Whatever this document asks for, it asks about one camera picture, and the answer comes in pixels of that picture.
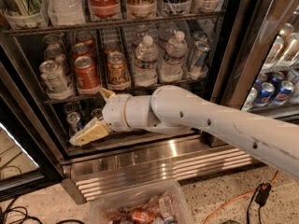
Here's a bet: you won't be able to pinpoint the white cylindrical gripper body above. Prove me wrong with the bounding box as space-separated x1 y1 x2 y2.
102 94 132 133

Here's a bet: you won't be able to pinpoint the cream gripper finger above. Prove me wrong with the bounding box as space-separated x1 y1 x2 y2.
98 87 116 102
69 118 111 146

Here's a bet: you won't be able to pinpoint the red coke can front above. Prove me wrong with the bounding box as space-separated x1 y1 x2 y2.
74 56 101 94

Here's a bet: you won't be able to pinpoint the red coke can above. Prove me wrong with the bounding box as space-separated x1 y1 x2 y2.
74 56 101 94
76 32 95 48
72 43 93 59

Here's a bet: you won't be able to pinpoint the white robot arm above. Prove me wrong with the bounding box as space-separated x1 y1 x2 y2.
70 85 299 179

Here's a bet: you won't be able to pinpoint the green silver can bottom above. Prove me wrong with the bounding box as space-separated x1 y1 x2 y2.
91 108 103 120

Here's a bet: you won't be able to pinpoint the orange can front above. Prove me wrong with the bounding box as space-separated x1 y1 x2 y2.
107 51 131 91

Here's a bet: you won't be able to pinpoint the blue silver can bottom left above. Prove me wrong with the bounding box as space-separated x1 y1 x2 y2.
66 111 83 136

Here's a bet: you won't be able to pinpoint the orange can back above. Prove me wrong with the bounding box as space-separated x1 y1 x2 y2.
103 40 122 57

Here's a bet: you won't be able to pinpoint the silver can front left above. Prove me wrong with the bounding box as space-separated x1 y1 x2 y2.
39 60 74 100

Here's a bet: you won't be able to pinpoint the red coke can middle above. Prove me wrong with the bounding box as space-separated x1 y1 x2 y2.
72 43 93 59

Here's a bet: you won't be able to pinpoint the red coke can back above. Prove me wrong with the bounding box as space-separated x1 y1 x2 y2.
76 32 95 48

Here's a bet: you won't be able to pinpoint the silver can middle left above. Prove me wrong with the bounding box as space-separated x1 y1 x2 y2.
45 48 69 74

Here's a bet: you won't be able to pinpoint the steel fridge cabinet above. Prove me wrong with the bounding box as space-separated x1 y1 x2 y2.
0 0 298 203

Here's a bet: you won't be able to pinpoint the silver can back left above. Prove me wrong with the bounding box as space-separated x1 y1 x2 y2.
43 34 64 50

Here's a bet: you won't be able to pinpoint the glass fridge door left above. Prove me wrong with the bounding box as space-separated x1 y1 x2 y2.
0 64 63 202

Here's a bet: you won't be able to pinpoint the glass fridge door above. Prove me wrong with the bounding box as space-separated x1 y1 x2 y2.
207 0 299 147
0 64 63 202

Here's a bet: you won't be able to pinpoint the coca-cola bottle top shelf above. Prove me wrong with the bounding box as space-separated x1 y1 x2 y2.
89 0 119 18

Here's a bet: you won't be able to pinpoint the blue silver tall can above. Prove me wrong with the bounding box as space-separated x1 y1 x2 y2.
189 41 210 79

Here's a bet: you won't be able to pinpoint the clear bottle top shelf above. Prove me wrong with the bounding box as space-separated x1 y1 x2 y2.
48 0 85 26

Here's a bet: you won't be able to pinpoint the orange can in bin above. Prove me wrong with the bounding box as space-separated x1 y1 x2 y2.
131 209 155 224

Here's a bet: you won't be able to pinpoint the brown can top shelf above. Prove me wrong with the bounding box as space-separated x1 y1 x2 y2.
126 0 156 19

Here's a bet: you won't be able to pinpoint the blue tall can back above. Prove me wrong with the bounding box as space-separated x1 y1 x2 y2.
192 31 208 43

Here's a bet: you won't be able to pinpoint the glass fridge door right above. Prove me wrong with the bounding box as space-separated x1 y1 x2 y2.
207 0 299 147

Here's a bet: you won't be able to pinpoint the blue pepsi can centre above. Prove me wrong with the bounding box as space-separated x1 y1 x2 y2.
253 82 275 107

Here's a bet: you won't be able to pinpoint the blue pepsi can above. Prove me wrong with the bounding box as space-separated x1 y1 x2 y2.
271 80 294 105
253 82 275 107

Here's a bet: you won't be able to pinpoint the blue pepsi can right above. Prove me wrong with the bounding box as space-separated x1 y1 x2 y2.
271 80 294 105

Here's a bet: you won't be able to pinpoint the clear water bottle left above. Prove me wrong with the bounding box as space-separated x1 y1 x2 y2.
135 35 158 87

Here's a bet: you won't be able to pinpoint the clear water bottle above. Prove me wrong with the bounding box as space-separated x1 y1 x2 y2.
159 31 188 82
135 35 158 87

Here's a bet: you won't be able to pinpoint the clear water bottle right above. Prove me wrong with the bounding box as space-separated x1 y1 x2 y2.
159 31 188 82

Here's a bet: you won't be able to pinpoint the water bottle back left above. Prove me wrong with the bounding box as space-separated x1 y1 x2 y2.
131 24 148 48

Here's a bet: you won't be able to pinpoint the water bottle back right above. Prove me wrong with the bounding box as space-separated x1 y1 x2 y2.
158 22 178 49

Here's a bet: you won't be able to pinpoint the clear plastic bin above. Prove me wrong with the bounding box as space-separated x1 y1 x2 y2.
89 180 195 224

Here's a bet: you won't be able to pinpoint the crushed bottle in bin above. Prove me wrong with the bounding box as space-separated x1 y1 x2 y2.
158 191 178 224

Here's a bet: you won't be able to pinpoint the green drink top left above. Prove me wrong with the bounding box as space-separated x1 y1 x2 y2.
2 0 49 30

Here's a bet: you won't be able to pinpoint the black power adapter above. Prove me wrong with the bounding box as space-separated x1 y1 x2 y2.
255 183 272 207

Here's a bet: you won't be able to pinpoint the black cables on floor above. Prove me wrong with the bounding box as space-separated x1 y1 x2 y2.
0 196 86 224

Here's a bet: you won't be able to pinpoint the orange extension cable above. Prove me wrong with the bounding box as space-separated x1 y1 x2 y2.
203 170 280 224

